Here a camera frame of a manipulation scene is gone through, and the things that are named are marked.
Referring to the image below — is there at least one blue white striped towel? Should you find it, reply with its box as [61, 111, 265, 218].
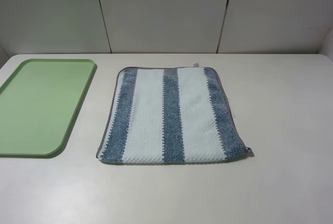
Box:
[96, 67, 252, 165]

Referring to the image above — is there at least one green plastic tray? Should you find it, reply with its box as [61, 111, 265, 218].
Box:
[1, 59, 97, 157]

